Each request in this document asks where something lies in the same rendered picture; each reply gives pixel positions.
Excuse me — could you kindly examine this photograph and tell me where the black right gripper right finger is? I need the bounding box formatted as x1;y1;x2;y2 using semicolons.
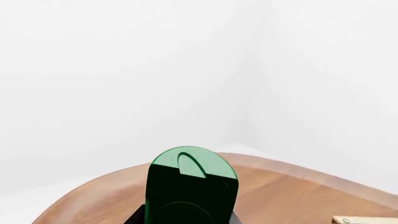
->
229;211;247;224

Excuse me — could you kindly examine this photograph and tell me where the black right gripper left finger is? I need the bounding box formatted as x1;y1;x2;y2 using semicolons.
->
123;203;147;224

